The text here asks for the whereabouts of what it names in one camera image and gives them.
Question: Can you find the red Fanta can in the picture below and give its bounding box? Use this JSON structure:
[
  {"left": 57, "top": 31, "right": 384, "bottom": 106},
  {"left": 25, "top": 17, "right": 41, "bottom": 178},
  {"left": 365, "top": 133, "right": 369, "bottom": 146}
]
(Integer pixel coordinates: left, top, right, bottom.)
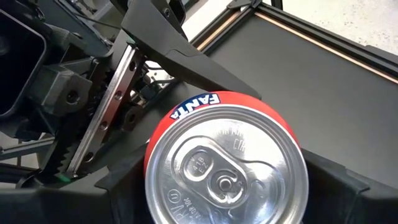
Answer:
[{"left": 143, "top": 90, "right": 310, "bottom": 224}]

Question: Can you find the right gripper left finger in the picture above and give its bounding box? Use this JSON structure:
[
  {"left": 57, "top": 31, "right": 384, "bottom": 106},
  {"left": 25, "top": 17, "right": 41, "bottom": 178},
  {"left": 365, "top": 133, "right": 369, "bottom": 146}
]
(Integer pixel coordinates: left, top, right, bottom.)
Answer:
[{"left": 0, "top": 145, "right": 150, "bottom": 224}]

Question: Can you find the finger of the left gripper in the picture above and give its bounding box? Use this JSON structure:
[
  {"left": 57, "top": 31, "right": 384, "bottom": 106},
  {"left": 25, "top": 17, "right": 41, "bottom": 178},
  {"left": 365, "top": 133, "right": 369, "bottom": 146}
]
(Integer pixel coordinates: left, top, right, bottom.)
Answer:
[{"left": 120, "top": 0, "right": 262, "bottom": 100}]

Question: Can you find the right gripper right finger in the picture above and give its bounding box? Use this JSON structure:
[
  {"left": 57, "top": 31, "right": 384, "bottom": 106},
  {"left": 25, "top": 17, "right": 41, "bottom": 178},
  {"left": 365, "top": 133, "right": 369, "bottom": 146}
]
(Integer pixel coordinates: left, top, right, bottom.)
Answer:
[{"left": 300, "top": 148, "right": 398, "bottom": 224}]

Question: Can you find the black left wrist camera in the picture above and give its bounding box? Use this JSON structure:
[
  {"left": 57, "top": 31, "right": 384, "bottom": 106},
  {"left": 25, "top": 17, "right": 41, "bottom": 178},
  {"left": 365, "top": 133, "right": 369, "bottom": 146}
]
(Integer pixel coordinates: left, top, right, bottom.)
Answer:
[{"left": 0, "top": 8, "right": 47, "bottom": 121}]

